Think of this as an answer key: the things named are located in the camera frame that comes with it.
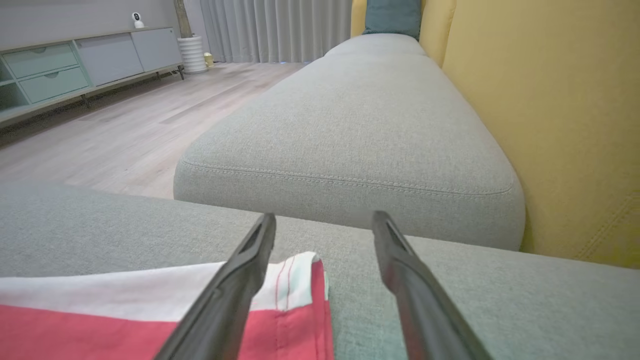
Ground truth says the grey pleated curtain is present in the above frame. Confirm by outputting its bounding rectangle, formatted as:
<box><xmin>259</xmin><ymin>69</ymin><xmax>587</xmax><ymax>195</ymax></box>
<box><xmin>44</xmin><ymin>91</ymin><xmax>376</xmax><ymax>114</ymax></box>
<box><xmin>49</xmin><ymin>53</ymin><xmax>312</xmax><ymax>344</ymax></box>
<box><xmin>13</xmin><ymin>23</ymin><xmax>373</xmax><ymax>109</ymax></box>
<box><xmin>200</xmin><ymin>0</ymin><xmax>354</xmax><ymax>64</ymax></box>

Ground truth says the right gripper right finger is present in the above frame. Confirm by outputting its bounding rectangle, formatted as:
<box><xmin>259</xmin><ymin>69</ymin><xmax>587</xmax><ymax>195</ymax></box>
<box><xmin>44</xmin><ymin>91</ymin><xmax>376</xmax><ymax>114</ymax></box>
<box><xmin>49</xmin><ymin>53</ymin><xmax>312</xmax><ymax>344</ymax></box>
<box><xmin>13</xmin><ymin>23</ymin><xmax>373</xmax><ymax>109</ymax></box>
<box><xmin>371</xmin><ymin>210</ymin><xmax>493</xmax><ymax>360</ymax></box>

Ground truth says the teal pillow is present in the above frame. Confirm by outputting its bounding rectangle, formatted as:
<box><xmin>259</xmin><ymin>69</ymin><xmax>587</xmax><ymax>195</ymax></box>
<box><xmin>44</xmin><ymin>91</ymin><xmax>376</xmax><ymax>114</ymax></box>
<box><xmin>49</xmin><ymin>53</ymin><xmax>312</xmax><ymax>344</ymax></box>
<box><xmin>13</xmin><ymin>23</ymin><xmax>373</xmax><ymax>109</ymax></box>
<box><xmin>362</xmin><ymin>0</ymin><xmax>423</xmax><ymax>41</ymax></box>

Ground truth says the red white basketball jersey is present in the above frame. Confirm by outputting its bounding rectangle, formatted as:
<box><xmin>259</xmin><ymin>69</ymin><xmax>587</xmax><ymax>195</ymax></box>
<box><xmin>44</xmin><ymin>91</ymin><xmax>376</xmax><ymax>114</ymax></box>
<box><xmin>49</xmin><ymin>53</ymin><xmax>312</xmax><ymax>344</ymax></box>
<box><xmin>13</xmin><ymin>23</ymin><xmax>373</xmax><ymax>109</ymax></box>
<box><xmin>0</xmin><ymin>251</ymin><xmax>335</xmax><ymax>360</ymax></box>

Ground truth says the long grey sofa seat cushion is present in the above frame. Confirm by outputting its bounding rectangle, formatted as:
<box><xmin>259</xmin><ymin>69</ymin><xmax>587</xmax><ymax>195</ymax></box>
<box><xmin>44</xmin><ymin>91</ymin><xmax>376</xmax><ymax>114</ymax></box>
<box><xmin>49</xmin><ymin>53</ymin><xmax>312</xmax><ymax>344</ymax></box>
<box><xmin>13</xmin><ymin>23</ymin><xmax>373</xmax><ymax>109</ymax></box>
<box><xmin>173</xmin><ymin>33</ymin><xmax>527</xmax><ymax>252</ymax></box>

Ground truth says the white ribbed plant pot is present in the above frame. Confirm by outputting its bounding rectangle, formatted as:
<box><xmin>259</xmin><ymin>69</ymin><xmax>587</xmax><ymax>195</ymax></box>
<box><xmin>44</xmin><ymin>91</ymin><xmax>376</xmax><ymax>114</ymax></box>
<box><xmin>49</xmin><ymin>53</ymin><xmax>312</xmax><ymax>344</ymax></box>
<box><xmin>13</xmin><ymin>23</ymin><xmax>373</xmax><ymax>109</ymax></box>
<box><xmin>177</xmin><ymin>35</ymin><xmax>209</xmax><ymax>75</ymax></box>

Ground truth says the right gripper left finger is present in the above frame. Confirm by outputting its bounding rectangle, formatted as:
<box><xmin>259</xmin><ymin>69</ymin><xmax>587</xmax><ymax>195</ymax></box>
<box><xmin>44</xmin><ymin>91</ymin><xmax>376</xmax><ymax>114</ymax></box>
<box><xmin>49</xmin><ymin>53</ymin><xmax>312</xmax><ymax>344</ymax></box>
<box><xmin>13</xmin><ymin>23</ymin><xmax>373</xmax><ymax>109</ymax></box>
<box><xmin>152</xmin><ymin>212</ymin><xmax>277</xmax><ymax>360</ymax></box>

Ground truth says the big yellow sofa backrest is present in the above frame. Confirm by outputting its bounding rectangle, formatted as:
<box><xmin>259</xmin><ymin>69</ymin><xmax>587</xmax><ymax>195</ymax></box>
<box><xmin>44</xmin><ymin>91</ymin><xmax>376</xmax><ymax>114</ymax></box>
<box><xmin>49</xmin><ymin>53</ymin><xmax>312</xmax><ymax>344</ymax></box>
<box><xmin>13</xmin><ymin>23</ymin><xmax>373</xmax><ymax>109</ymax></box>
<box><xmin>442</xmin><ymin>0</ymin><xmax>640</xmax><ymax>271</ymax></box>

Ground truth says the brown plant trunk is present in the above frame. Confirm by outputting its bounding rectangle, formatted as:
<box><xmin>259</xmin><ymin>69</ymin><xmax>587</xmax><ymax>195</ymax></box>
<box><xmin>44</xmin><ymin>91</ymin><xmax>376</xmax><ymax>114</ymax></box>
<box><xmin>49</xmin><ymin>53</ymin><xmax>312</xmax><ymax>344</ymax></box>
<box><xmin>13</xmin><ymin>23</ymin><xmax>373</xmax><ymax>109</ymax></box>
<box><xmin>173</xmin><ymin>0</ymin><xmax>193</xmax><ymax>39</ymax></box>

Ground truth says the grey green sideboard cabinet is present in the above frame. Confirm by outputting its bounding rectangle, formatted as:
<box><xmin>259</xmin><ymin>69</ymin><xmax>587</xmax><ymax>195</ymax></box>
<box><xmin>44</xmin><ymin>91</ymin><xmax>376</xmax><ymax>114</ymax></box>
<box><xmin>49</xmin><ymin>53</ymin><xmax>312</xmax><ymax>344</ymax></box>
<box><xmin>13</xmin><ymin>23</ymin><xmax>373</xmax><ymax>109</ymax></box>
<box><xmin>0</xmin><ymin>26</ymin><xmax>185</xmax><ymax>130</ymax></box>

